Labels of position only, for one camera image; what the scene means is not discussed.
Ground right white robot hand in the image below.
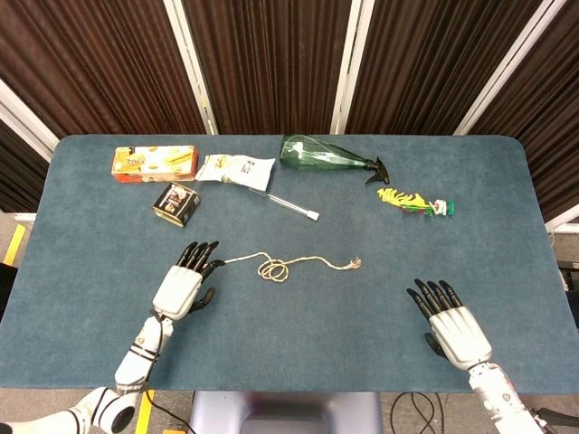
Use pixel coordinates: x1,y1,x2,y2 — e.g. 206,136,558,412
405,278,494,368

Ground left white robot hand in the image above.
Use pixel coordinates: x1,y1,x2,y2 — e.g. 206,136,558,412
151,240,226,323

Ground beige braided rope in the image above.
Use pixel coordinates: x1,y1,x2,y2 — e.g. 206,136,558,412
223,254,363,284

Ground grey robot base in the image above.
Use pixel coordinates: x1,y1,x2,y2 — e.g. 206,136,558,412
188,391,384,434

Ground black tin can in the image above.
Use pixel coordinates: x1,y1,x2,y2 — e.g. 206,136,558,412
151,181,202,229

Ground blue felt table mat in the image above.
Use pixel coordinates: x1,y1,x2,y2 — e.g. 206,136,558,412
0,133,579,395

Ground yellow floor tape strip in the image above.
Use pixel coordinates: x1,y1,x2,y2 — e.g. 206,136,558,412
2,224,27,267
134,389,156,434

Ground black box-shaped object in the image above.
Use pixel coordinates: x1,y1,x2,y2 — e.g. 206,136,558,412
556,259,579,290

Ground orange biscuit box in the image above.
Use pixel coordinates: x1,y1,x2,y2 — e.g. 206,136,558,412
110,144,200,184

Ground white snack bag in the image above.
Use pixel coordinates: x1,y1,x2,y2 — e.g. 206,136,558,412
195,153,277,192

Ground clear tube with white cap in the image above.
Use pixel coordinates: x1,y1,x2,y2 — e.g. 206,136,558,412
247,187,321,222

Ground yellow feather shuttlecock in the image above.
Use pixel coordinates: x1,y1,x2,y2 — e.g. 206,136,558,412
376,186,457,219

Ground green spray bottle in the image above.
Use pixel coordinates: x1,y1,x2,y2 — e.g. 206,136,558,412
279,134,391,186

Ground brown pleated partition panel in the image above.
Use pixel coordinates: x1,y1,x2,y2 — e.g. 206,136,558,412
0,0,214,137
346,0,555,136
456,0,579,231
0,79,60,213
180,0,358,136

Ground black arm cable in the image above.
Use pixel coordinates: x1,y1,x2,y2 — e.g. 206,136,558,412
128,308,195,434

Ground black floor cable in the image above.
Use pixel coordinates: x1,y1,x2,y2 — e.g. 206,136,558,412
391,392,447,434

